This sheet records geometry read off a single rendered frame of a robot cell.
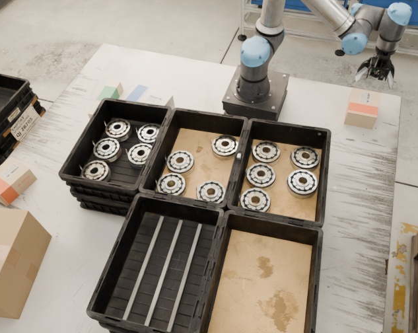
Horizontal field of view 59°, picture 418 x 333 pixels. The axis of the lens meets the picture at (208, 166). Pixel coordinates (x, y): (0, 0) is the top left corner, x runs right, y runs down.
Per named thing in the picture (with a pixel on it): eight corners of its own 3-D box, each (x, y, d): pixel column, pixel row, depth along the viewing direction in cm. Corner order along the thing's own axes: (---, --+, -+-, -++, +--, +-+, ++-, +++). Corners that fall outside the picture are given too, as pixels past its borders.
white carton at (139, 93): (127, 113, 176) (122, 100, 168) (140, 97, 182) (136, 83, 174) (162, 126, 169) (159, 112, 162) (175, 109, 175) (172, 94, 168)
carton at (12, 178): (19, 166, 160) (10, 156, 154) (37, 178, 156) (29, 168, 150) (-11, 193, 153) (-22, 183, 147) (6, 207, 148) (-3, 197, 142)
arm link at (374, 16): (347, 14, 125) (380, 21, 122) (355, -3, 131) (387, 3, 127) (341, 34, 132) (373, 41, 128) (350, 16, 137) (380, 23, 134)
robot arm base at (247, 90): (245, 73, 171) (245, 55, 163) (275, 82, 167) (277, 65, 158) (230, 93, 164) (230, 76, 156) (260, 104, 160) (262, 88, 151)
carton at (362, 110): (348, 99, 172) (352, 87, 166) (375, 104, 169) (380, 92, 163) (343, 123, 163) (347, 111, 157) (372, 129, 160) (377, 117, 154)
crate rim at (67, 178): (104, 101, 151) (103, 96, 149) (174, 111, 146) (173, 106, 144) (58, 180, 129) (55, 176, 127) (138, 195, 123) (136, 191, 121)
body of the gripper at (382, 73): (364, 78, 143) (374, 53, 133) (367, 65, 148) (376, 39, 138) (385, 82, 141) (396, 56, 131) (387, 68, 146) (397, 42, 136)
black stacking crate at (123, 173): (111, 117, 159) (104, 98, 150) (176, 127, 153) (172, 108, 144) (69, 193, 137) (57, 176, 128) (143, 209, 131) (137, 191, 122)
